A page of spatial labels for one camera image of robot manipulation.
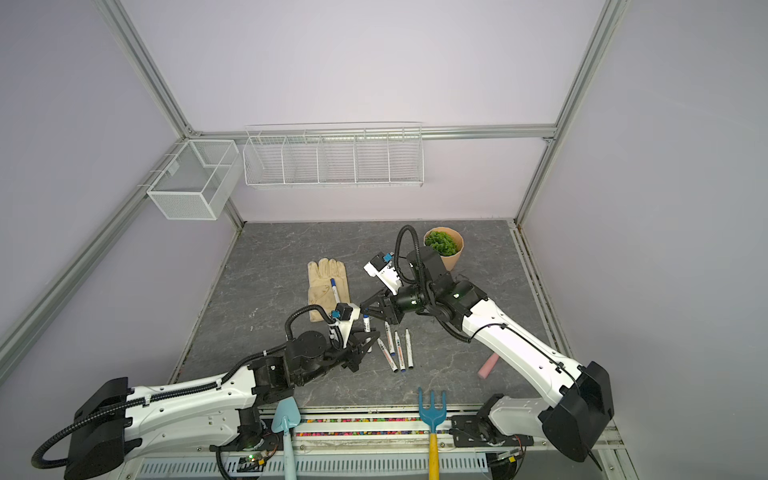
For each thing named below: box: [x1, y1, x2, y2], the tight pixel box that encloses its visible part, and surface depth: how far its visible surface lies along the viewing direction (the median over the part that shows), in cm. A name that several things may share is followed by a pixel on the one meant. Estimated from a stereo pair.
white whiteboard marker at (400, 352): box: [394, 330, 406, 371], surface depth 88 cm
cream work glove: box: [307, 258, 351, 321], surface depth 104 cm
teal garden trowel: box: [271, 396, 301, 480], surface depth 75 cm
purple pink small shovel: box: [478, 352, 499, 379], surface depth 84 cm
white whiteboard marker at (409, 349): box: [405, 327, 414, 369], surface depth 88 cm
